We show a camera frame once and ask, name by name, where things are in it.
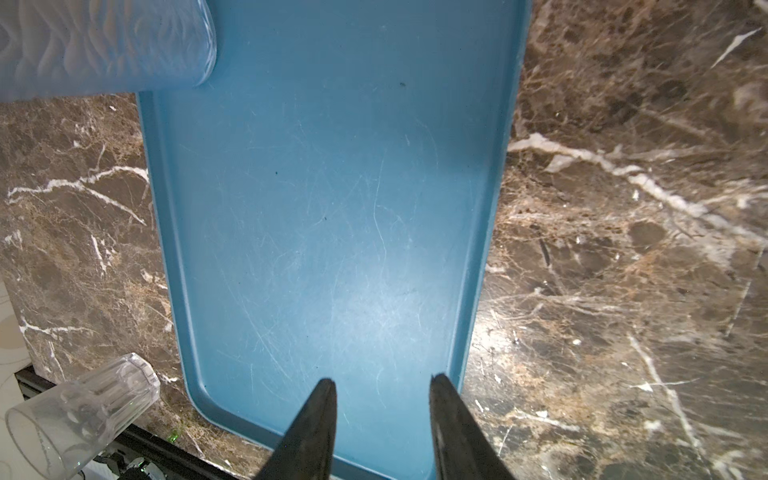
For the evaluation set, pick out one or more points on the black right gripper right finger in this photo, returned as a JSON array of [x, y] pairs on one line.
[[461, 450]]

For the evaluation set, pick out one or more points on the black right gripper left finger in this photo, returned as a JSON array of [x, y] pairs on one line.
[[306, 449]]

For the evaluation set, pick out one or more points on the blue tall plastic glass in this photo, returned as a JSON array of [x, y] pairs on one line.
[[81, 48]]

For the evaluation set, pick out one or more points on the teal plastic tray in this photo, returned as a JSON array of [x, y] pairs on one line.
[[325, 203]]

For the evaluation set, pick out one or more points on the clear glass front left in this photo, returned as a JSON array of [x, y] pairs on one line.
[[63, 428]]

